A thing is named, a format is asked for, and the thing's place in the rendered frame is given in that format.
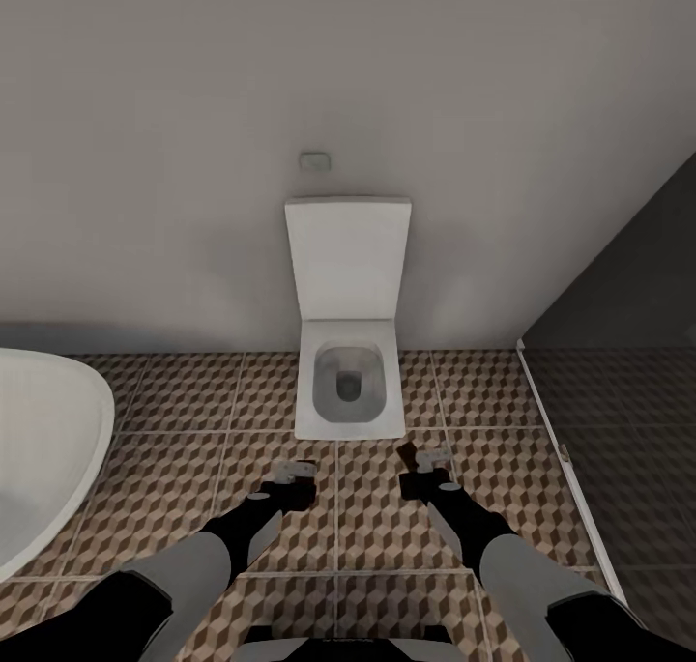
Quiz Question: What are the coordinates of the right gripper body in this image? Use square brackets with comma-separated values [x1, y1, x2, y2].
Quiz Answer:
[399, 468, 451, 502]

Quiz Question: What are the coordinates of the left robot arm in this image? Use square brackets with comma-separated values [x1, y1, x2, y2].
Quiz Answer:
[0, 461, 317, 662]

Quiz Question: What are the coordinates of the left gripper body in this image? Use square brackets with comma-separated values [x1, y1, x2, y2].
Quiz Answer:
[260, 481, 310, 518]

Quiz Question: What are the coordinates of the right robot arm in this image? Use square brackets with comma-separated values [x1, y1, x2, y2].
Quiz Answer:
[399, 447, 696, 662]

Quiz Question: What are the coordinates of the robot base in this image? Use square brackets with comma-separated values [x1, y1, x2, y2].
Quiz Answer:
[229, 625, 466, 662]

